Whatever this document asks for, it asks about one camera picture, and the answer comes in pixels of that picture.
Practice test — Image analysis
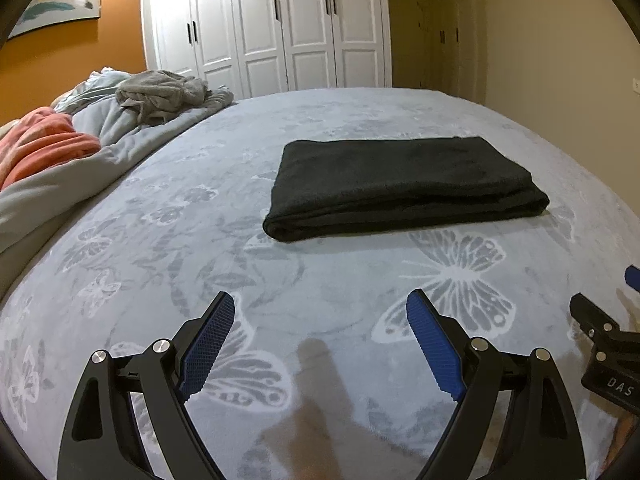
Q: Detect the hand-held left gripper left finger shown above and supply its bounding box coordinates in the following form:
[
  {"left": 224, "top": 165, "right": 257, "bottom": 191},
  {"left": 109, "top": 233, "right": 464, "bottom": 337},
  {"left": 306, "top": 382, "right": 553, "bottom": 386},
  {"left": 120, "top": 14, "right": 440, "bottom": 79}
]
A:
[{"left": 56, "top": 291, "right": 237, "bottom": 480}]

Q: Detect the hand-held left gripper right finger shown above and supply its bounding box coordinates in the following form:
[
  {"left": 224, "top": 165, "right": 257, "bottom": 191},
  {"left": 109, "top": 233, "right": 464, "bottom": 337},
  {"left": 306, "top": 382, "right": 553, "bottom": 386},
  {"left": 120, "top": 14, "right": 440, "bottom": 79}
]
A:
[{"left": 405, "top": 288, "right": 587, "bottom": 480}]

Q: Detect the black towel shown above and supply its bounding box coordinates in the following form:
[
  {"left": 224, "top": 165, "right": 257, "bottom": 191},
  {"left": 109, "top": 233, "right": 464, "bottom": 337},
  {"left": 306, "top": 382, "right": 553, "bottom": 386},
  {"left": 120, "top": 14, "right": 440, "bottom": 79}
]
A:
[{"left": 262, "top": 136, "right": 551, "bottom": 244}]

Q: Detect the person's right hand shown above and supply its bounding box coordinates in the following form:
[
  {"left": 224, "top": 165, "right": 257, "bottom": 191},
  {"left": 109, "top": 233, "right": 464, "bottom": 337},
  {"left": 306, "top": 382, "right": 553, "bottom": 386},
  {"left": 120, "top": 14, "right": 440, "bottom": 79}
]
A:
[{"left": 606, "top": 402, "right": 640, "bottom": 467}]

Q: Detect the light grey quilt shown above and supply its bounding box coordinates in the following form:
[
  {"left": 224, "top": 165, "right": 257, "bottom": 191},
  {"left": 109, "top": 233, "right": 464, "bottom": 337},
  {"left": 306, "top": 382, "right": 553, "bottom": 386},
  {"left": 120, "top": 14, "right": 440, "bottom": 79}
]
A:
[{"left": 0, "top": 67, "right": 237, "bottom": 297}]

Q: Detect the crumpled grey cloth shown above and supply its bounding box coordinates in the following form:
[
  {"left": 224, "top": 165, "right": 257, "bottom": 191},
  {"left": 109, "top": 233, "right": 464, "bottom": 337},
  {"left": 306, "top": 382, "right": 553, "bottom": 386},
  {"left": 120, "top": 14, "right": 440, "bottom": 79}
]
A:
[{"left": 115, "top": 70, "right": 213, "bottom": 127}]

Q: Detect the coral pink blanket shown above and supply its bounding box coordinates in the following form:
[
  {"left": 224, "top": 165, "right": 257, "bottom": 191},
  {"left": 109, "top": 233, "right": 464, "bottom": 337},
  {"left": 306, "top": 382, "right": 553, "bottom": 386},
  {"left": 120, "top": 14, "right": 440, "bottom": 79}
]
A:
[{"left": 0, "top": 107, "right": 102, "bottom": 192}]

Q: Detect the white wardrobe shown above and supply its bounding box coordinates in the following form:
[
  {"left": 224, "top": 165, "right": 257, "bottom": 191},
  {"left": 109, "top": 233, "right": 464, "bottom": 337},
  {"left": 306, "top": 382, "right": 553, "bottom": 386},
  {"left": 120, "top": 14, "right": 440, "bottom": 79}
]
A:
[{"left": 141, "top": 0, "right": 394, "bottom": 102}]

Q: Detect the framed feather wall picture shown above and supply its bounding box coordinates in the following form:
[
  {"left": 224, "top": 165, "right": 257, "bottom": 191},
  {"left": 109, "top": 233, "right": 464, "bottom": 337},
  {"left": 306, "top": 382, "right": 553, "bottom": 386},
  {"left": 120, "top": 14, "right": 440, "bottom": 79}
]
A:
[{"left": 7, "top": 0, "right": 104, "bottom": 41}]

